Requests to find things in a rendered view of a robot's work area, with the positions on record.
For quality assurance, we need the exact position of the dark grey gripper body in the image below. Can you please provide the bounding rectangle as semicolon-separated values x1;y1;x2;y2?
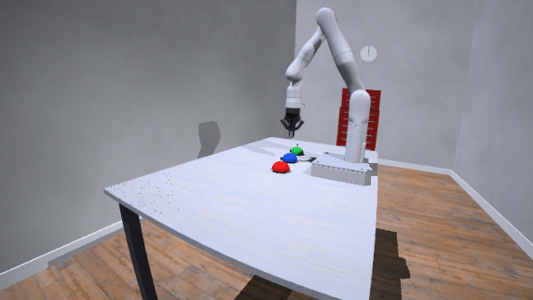
284;107;301;124

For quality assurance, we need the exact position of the green dome bell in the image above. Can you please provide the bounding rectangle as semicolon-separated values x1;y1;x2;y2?
291;143;304;156

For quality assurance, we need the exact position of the blue bell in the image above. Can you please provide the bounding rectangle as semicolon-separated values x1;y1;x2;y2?
282;149;297;163

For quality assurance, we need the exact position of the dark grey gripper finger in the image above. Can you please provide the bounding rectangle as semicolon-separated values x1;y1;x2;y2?
280;118;292;138
291;118;304;138

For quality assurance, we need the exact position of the red dome bell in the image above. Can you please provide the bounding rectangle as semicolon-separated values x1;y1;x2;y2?
272;161;290;173

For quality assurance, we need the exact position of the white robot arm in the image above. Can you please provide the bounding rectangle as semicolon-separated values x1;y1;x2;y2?
286;7;371;164

